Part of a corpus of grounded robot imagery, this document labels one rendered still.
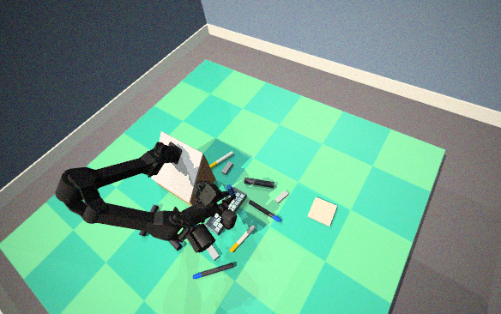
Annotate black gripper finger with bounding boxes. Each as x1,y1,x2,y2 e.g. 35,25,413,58
222,195,235,208
217,191,229,202

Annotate black pen with blue cap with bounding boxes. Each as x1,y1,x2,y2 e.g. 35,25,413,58
249,200,281,222
193,263,233,279

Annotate grey keyboard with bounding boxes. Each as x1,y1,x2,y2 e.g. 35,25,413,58
204,186,247,235

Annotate white stylus with yellow tip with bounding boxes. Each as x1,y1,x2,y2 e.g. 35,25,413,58
229,225,255,253
209,151,233,168

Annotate cream flat square tile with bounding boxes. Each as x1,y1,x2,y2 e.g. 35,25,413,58
307,197,337,226

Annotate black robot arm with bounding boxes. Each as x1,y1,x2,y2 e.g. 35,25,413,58
56,142,222,253

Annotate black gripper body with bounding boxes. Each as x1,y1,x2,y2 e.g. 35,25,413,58
193,180,238,230

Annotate dark grey cylinder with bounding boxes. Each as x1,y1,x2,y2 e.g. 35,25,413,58
244,178,275,188
168,240,182,251
139,205,159,237

